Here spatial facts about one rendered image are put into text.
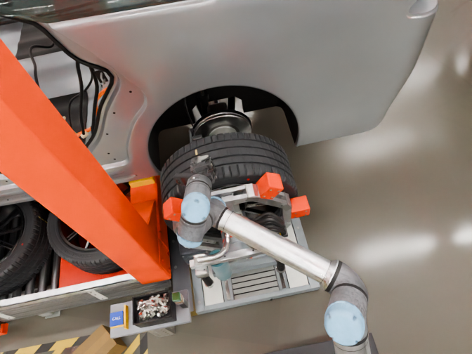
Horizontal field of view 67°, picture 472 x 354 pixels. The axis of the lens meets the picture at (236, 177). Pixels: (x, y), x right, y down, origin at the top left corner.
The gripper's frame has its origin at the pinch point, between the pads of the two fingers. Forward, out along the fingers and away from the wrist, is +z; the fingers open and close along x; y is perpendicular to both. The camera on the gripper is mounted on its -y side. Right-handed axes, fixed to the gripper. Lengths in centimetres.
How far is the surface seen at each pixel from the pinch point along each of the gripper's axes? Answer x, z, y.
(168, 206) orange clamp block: -11.9, -8.3, -18.1
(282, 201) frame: -31.4, -1.2, 25.7
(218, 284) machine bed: -104, 36, -36
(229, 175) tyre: -9.4, -3.5, 9.8
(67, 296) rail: -63, 17, -114
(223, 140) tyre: -0.5, 12.0, 10.4
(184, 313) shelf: -80, -3, -44
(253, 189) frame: -18.6, -5.4, 17.1
